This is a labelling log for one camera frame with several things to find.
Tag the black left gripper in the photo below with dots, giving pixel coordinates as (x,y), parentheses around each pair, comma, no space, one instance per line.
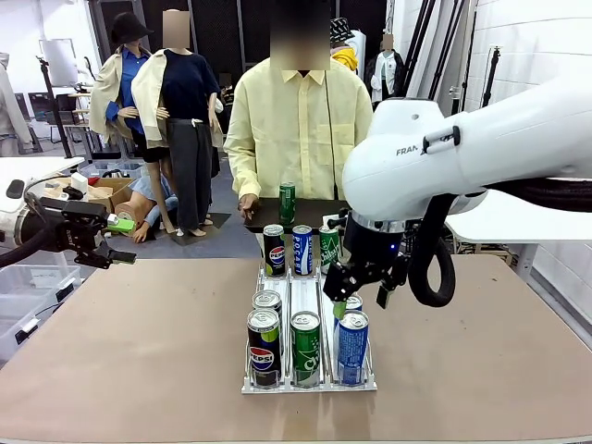
(74,226)

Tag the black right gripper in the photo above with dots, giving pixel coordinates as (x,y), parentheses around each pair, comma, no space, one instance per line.
(374,245)

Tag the black serving tray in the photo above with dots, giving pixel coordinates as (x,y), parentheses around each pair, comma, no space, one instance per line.
(310,215)

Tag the green Chilsung cider can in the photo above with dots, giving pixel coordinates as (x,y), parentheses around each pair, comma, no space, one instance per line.
(287,203)
(305,356)
(328,252)

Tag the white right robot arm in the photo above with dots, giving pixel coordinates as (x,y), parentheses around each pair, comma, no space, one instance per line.
(485,139)

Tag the person's right forearm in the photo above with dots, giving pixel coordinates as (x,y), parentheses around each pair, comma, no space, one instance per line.
(242,178)

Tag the person in yellow shirt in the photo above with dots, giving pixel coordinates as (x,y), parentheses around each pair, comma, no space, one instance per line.
(296,129)

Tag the person in grey hoodie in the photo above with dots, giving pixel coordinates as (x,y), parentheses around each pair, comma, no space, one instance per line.
(11,106)

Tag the person's right hand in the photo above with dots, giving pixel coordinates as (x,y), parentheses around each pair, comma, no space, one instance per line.
(250,205)

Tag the blue Pocari Sweat can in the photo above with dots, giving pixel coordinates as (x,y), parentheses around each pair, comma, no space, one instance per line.
(302,252)
(352,351)
(355,304)

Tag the large cardboard box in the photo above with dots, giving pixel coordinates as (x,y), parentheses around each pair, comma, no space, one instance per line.
(115,194)

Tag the tan training dummy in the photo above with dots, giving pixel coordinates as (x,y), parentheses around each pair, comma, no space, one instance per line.
(140,194)

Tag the clear acrylic can rack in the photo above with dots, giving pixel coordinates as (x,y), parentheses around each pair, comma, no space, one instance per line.
(305,291)

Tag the black Pepsi can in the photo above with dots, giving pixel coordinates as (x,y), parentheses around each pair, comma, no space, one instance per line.
(267,300)
(263,356)
(275,254)

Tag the clear plastic storage bin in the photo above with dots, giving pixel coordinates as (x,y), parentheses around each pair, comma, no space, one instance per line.
(28,277)
(14,319)

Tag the thin black tripod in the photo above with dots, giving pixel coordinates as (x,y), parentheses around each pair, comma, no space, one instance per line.
(55,106)

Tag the white side table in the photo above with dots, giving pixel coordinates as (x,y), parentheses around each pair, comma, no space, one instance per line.
(509,222)

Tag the mannequin with navy top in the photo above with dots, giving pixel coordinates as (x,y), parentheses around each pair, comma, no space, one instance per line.
(185,83)

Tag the mannequin with blue shirt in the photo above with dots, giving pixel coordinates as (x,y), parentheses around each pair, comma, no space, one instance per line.
(129,65)

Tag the white board panel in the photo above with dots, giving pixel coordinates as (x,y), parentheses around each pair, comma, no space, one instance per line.
(57,60)

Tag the black bucket hat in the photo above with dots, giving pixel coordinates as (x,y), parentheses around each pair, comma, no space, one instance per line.
(127,30)

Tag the mannequin with white jacket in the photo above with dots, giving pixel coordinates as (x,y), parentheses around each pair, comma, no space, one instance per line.
(386,69)

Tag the mannequin with yellow hoodie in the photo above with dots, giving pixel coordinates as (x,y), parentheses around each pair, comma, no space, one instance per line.
(347,57)

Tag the black light stand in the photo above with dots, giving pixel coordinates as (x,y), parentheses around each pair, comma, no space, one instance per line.
(489,83)

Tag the black tripod bundle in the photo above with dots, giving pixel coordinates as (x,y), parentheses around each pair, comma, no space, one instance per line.
(420,46)

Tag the patterned bucket hat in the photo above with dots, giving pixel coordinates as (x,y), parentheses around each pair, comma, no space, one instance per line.
(341,30)

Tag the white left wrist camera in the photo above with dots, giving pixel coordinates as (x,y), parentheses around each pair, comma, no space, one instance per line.
(79,182)

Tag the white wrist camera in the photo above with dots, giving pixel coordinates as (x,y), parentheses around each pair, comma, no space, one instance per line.
(79,182)
(330,221)

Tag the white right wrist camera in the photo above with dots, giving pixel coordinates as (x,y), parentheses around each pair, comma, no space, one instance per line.
(330,221)

